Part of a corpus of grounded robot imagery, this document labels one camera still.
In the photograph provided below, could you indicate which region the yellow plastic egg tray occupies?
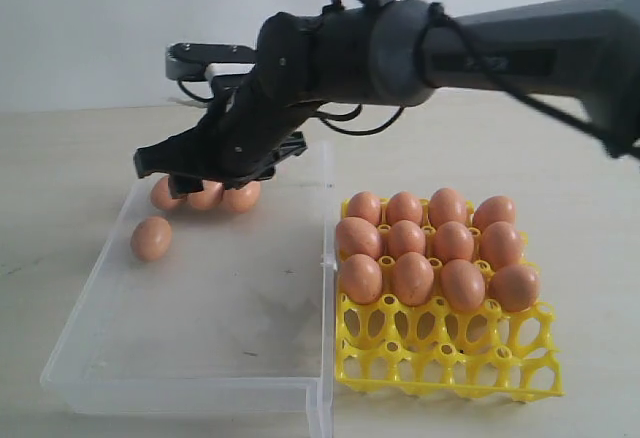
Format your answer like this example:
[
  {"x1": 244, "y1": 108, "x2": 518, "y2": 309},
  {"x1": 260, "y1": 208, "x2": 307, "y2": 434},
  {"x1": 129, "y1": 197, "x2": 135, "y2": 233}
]
[{"x1": 332, "y1": 197, "x2": 565, "y2": 404}]

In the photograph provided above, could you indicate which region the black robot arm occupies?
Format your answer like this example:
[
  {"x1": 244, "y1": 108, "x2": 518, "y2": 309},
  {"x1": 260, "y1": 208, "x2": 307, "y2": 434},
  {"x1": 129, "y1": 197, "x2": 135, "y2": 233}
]
[{"x1": 133, "y1": 0, "x2": 639, "y2": 195}]

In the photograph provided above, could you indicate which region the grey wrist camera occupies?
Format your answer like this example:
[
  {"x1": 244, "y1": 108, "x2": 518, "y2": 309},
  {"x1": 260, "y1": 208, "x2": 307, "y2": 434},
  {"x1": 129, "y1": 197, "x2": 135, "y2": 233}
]
[{"x1": 165, "y1": 42, "x2": 256, "y2": 82}]

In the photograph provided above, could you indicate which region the brown egg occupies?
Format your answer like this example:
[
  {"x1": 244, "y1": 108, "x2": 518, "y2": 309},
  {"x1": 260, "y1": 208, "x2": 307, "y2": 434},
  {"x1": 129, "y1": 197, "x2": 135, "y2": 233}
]
[
  {"x1": 472, "y1": 195, "x2": 516, "y2": 232},
  {"x1": 186, "y1": 181, "x2": 224, "y2": 211},
  {"x1": 427, "y1": 187, "x2": 468, "y2": 228},
  {"x1": 440, "y1": 259, "x2": 485, "y2": 313},
  {"x1": 150, "y1": 176, "x2": 186, "y2": 211},
  {"x1": 479, "y1": 221, "x2": 524, "y2": 271},
  {"x1": 488, "y1": 264, "x2": 540, "y2": 312},
  {"x1": 338, "y1": 254, "x2": 383, "y2": 305},
  {"x1": 391, "y1": 252, "x2": 435, "y2": 307},
  {"x1": 221, "y1": 181, "x2": 261, "y2": 214},
  {"x1": 345, "y1": 191, "x2": 382, "y2": 227},
  {"x1": 385, "y1": 191, "x2": 423, "y2": 225},
  {"x1": 335, "y1": 217, "x2": 384, "y2": 260},
  {"x1": 433, "y1": 221, "x2": 475, "y2": 263},
  {"x1": 387, "y1": 220, "x2": 426, "y2": 259},
  {"x1": 130, "y1": 216, "x2": 172, "y2": 262}
]

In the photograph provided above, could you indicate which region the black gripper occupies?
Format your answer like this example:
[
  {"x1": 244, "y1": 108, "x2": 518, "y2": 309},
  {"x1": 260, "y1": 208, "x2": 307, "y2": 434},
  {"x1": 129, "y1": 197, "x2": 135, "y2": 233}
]
[{"x1": 133, "y1": 74, "x2": 310, "y2": 198}]

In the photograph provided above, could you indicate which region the clear plastic bin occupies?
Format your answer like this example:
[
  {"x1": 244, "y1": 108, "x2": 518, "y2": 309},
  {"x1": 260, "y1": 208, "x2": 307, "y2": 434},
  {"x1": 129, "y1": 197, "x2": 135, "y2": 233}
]
[{"x1": 40, "y1": 142, "x2": 335, "y2": 437}]

